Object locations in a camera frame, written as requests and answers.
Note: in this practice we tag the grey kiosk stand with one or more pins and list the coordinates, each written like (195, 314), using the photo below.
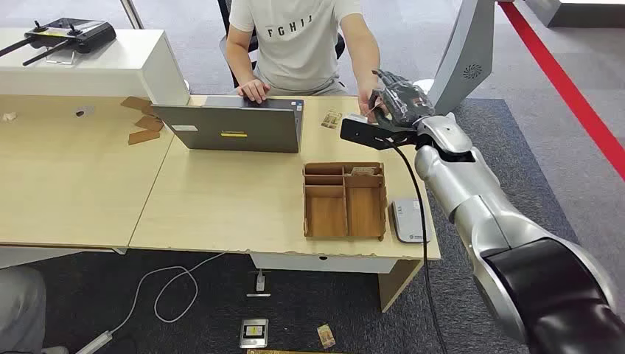
(464, 49)

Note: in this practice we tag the person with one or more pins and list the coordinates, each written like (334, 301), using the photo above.
(298, 53)

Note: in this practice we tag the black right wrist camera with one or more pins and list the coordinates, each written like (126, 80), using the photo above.
(366, 134)

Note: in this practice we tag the brown patterned card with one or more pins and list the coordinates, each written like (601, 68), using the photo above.
(331, 119)

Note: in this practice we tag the grey white card reader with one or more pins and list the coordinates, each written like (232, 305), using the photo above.
(405, 220)

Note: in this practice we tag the white under-desk drawer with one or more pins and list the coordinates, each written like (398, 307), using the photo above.
(342, 264)

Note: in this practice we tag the white power strip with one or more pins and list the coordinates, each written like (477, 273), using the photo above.
(95, 342)

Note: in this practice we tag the brown cardboard piece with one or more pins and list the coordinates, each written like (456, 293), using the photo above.
(144, 137)
(135, 103)
(149, 123)
(149, 111)

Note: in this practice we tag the small white object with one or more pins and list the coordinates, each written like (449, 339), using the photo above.
(9, 117)

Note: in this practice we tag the silver floor socket box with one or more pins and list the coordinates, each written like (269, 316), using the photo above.
(254, 333)

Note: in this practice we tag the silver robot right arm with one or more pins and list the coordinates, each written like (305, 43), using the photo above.
(464, 185)

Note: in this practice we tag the person's right hand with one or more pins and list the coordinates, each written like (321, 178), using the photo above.
(254, 90)

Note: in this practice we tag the dark floor outlet plate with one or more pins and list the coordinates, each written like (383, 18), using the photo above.
(250, 288)

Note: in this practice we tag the red barrier strip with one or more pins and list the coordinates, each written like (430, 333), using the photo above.
(561, 83)

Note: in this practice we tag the white round base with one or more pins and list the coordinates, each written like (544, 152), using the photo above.
(426, 85)

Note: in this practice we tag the metal pole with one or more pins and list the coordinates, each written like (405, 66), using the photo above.
(133, 14)

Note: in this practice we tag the person's ID card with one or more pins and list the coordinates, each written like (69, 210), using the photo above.
(371, 112)

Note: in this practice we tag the wooden desk leg panel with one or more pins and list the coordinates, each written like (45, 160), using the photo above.
(395, 286)

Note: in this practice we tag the grey laptop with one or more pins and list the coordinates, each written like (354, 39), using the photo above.
(234, 129)

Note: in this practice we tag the grey platform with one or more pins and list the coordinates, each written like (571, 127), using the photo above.
(586, 17)

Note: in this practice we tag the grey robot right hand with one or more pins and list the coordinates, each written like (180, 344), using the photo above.
(403, 102)

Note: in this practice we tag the person's left hand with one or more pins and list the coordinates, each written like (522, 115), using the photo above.
(364, 97)

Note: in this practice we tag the person's left forearm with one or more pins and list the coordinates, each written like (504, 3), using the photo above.
(366, 63)

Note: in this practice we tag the clear acrylic stand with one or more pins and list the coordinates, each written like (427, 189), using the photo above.
(61, 58)

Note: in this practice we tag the wooden desk organizer tray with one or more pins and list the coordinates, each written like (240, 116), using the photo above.
(324, 217)

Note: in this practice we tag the grey desk grommet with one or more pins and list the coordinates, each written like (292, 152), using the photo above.
(84, 112)

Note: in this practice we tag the white plug adapter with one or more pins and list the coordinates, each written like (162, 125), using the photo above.
(260, 282)

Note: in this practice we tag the white cabinet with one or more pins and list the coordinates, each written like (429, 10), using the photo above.
(122, 63)

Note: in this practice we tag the patterned card on floor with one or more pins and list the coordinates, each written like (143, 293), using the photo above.
(325, 337)

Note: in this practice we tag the person's right forearm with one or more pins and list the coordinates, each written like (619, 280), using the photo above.
(239, 63)

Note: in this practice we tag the white desk frame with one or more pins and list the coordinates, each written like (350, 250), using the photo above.
(29, 256)

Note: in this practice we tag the black remote controller with antennas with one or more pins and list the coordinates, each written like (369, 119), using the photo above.
(83, 34)

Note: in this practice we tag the person's leg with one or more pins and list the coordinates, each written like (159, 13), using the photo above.
(19, 312)

